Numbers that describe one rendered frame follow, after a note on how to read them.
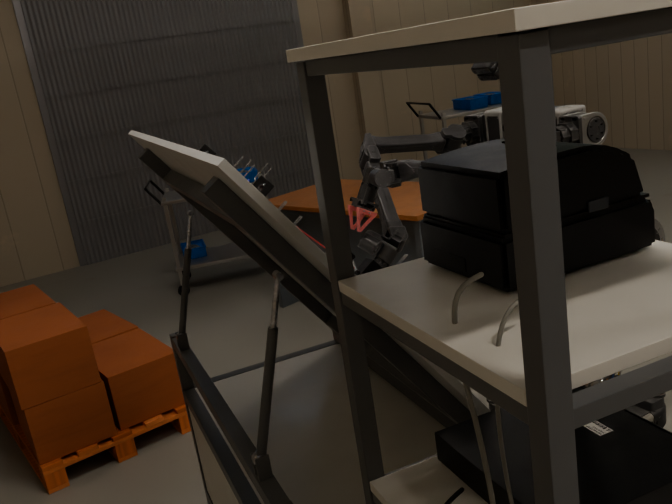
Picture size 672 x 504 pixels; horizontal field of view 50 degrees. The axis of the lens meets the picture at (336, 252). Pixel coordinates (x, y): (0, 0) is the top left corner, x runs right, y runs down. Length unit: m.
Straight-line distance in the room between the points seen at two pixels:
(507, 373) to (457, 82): 9.61
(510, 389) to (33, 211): 7.51
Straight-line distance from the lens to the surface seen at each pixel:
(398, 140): 2.72
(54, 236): 8.20
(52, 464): 3.83
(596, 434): 1.38
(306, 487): 1.89
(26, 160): 8.08
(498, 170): 1.04
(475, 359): 0.88
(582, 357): 0.88
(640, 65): 10.17
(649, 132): 10.21
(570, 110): 2.65
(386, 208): 2.45
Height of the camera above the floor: 1.84
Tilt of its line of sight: 16 degrees down
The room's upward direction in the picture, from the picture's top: 9 degrees counter-clockwise
